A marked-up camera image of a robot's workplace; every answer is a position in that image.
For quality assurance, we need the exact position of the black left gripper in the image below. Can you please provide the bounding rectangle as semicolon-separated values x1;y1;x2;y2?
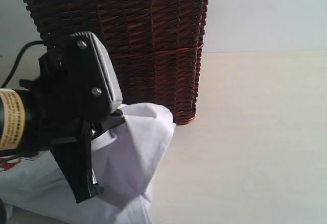
19;31;125;203

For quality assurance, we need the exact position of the white t-shirt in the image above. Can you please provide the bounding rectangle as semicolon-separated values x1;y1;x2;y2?
1;103;175;223

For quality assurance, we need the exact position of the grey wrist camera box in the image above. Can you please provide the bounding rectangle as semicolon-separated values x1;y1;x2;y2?
85;32;123;113

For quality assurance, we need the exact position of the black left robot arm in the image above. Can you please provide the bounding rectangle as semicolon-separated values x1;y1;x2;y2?
1;31;125;203

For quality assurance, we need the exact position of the dark red wicker basket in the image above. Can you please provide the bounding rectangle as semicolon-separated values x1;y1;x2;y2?
26;0;208;125

